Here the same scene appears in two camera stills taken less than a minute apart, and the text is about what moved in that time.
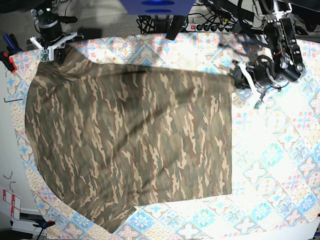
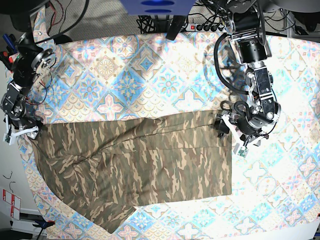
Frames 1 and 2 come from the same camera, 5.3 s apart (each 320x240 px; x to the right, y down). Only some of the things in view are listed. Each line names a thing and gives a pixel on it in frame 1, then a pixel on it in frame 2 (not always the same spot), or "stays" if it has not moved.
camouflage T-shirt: (109, 138) stays
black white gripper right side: (261, 77) -> (247, 129)
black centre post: (175, 26) stays
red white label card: (15, 202) stays
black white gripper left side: (54, 50) -> (12, 130)
